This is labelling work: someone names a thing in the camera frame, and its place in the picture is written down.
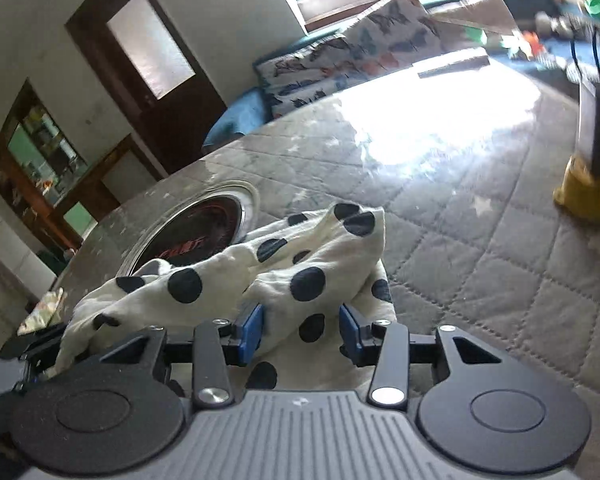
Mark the white refrigerator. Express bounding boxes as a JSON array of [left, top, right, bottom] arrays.
[[0, 210, 56, 306]]

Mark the blue sofa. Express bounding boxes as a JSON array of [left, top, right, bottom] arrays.
[[201, 0, 581, 156]]

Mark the butterfly print cushion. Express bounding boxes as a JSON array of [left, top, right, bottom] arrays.
[[254, 0, 491, 121]]

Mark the wooden cabinet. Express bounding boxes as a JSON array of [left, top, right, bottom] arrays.
[[0, 78, 151, 256]]

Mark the shiny foil packet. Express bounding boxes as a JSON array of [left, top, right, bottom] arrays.
[[17, 289, 64, 336]]

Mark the brown door with frosted glass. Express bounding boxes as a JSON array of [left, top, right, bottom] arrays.
[[65, 0, 228, 176]]

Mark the white black polka dot garment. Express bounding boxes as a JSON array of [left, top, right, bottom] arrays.
[[55, 203, 396, 391]]

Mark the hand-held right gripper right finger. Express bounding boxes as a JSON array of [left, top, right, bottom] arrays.
[[339, 304, 506, 407]]

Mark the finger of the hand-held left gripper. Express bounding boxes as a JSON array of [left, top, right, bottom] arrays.
[[0, 324, 68, 391]]

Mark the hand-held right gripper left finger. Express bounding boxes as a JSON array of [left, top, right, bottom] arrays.
[[100, 302, 265, 409]]

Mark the brown cardboard box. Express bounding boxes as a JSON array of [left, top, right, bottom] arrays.
[[430, 0, 518, 36]]

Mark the round built-in cooker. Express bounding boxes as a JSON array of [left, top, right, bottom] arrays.
[[115, 183, 258, 281]]

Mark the yellow container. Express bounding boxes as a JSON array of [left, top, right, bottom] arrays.
[[553, 155, 600, 218]]

